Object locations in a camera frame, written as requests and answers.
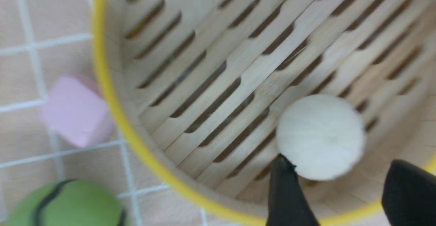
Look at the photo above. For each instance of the pink foam cube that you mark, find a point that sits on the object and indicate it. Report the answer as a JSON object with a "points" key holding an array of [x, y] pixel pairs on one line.
{"points": [[77, 111]]}

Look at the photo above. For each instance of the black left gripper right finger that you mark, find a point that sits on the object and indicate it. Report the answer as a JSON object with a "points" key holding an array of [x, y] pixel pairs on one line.
{"points": [[409, 195]]}

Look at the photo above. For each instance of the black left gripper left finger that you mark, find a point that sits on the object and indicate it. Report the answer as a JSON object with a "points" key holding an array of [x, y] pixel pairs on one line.
{"points": [[287, 205]]}

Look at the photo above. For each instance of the checkered orange tablecloth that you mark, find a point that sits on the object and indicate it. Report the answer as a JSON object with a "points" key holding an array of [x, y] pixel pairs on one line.
{"points": [[40, 41]]}

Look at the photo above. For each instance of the bamboo steamer tray yellow rim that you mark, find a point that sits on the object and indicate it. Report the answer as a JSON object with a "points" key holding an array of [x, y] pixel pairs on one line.
{"points": [[197, 87]]}

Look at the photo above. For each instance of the white bun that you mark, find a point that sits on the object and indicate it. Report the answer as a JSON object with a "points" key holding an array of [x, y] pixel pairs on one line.
{"points": [[322, 135]]}

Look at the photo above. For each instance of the green toy watermelon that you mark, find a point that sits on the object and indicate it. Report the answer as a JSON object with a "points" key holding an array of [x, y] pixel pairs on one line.
{"points": [[70, 202]]}

